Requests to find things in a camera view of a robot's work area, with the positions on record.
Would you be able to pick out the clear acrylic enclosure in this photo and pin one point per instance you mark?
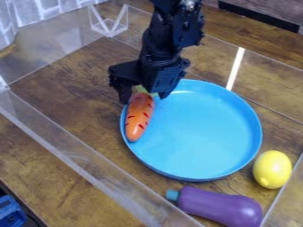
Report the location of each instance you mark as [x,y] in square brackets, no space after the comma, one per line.
[65,162]

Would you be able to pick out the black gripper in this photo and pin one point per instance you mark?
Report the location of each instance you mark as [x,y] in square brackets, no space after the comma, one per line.
[157,77]

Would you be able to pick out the white patterned curtain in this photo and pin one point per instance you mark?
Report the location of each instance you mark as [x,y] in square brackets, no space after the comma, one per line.
[19,13]

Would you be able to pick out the orange toy carrot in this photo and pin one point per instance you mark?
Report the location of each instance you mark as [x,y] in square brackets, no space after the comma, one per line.
[140,114]

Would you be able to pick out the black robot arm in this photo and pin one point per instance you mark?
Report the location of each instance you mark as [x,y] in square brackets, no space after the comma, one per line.
[176,29]

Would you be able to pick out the blue object at corner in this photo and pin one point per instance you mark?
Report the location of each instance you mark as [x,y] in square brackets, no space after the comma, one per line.
[13,215]

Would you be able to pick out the yellow toy lemon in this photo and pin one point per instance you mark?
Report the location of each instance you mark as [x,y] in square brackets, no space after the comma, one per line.
[273,169]

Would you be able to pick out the dark baseboard strip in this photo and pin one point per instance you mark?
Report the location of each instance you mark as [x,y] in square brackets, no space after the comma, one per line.
[281,13]

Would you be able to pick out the blue round tray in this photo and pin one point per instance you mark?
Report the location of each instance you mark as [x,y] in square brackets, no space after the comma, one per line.
[205,133]

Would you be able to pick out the purple toy eggplant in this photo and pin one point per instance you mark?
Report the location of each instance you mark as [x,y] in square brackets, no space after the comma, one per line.
[232,210]

